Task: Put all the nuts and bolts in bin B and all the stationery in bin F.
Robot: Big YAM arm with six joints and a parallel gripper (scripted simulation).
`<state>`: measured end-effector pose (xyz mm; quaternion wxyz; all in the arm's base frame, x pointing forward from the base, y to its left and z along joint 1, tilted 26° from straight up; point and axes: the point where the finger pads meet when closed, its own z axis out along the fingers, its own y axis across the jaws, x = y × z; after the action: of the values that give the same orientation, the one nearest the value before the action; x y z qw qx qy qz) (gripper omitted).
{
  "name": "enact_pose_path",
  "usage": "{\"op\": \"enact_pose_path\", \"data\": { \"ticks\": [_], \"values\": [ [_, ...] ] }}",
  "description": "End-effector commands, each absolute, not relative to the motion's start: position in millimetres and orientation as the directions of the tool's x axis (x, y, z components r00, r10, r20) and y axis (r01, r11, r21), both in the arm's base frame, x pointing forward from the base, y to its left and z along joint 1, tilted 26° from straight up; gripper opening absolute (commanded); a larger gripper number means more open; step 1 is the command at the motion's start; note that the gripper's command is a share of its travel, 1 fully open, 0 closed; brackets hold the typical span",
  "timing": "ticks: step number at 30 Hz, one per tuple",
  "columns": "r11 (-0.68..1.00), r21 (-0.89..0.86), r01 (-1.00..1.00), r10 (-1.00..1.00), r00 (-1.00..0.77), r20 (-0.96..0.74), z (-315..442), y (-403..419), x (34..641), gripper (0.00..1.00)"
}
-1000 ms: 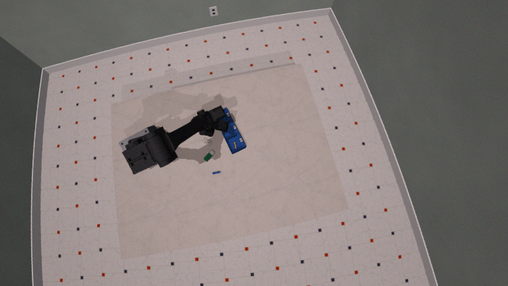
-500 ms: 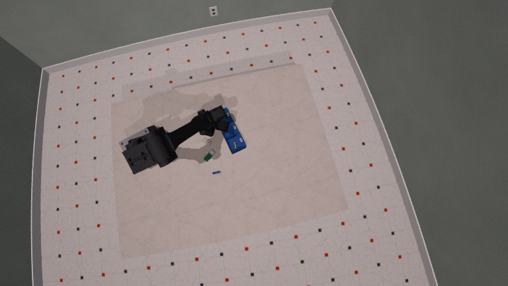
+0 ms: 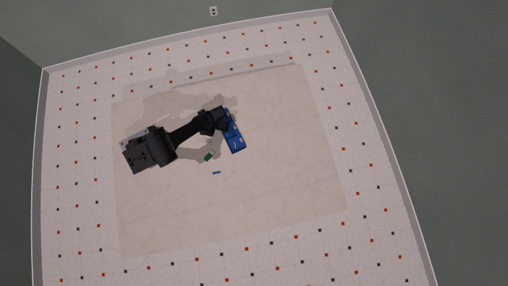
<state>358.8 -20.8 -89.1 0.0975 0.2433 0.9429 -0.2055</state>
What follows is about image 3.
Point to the dark blue rack of bins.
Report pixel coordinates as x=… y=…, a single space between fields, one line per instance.
x=232 y=135

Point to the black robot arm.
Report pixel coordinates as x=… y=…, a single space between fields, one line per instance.
x=153 y=150

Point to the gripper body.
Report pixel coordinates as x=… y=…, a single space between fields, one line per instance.
x=204 y=132

